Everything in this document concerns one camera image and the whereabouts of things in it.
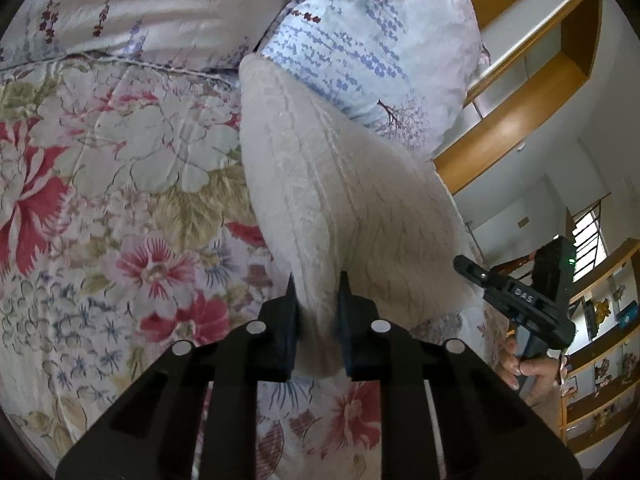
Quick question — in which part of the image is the person's right hand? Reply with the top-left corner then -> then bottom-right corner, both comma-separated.
497,332 -> 568,392

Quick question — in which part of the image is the blue box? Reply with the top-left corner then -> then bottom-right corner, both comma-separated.
615,301 -> 640,329

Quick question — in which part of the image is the white pillow with purple sprigs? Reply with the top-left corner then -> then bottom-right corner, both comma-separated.
0,0 -> 326,73

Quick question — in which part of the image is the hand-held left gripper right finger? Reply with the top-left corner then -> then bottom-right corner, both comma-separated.
335,270 -> 584,480

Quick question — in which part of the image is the wooden wall shelf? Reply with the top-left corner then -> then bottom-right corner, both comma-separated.
559,240 -> 640,457

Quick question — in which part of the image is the wooden headboard cabinet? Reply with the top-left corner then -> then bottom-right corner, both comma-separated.
432,0 -> 602,196

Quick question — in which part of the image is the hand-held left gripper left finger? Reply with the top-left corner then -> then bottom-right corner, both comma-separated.
55,272 -> 301,480

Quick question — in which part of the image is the floral bedsheet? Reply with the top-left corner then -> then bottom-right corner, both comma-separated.
0,55 -> 511,480

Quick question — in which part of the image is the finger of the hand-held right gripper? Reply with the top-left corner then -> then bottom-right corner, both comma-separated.
453,255 -> 507,297

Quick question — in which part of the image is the barred window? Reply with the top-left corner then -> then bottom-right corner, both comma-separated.
569,205 -> 610,283

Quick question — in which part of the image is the person's right forearm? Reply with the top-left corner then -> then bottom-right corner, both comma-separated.
520,372 -> 568,443

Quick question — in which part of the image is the white pillow with blue print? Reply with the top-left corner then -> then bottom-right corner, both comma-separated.
255,0 -> 492,162

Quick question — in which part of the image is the golden ornament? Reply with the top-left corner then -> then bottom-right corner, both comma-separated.
584,297 -> 614,335

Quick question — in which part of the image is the cream cable-knit sweater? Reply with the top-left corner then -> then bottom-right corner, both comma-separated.
238,54 -> 480,380

